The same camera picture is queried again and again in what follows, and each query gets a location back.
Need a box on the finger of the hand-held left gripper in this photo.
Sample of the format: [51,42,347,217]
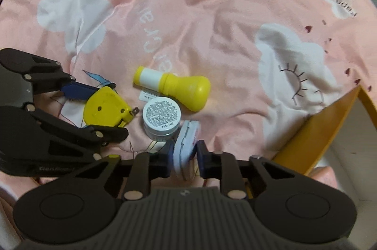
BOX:
[22,103,129,162]
[0,48,102,103]

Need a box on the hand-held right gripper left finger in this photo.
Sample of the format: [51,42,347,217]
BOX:
[63,141,175,200]

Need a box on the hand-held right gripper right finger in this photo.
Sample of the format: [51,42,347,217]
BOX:
[196,140,307,200]

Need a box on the round white and blue case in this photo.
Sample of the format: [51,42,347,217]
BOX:
[172,120,202,180]

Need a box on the yellow tape measure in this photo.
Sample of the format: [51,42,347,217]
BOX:
[83,87,139,129]

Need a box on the yellow box with white inside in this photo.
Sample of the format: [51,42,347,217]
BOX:
[275,85,377,190]

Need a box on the white round jar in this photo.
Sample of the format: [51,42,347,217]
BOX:
[143,97,182,140]

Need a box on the small white paper label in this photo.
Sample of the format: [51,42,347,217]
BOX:
[139,89,160,102]

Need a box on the yellow plastic bottle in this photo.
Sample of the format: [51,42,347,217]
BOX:
[133,66,211,113]

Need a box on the pink printed blanket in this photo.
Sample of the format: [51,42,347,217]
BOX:
[0,0,377,209]

